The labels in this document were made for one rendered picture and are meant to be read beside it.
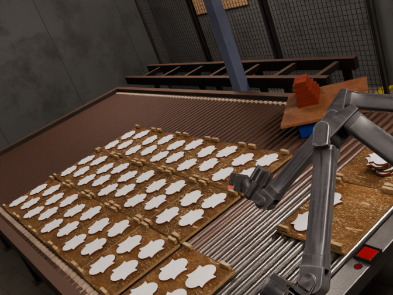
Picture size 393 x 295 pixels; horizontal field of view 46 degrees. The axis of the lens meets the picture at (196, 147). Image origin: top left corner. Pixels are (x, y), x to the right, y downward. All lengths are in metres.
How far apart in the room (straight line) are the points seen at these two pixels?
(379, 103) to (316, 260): 0.64
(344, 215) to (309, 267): 0.92
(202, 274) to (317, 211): 0.88
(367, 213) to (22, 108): 5.31
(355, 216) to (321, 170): 0.83
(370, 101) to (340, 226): 0.61
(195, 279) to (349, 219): 0.68
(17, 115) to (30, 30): 1.15
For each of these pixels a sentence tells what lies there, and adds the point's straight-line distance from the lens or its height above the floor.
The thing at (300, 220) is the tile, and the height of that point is 0.95.
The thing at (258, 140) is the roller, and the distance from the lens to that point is 2.96.
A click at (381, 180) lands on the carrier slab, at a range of 2.23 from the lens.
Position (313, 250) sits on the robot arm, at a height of 1.40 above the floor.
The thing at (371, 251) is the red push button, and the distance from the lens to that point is 1.87.
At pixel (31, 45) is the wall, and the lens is 6.72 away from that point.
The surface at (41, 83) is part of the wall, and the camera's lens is 6.73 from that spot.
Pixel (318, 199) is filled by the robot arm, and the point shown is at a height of 1.48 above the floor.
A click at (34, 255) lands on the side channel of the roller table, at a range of 2.76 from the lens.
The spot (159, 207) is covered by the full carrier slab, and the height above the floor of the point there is 0.94.
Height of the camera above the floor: 2.13
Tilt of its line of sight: 22 degrees down
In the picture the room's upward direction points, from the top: 21 degrees counter-clockwise
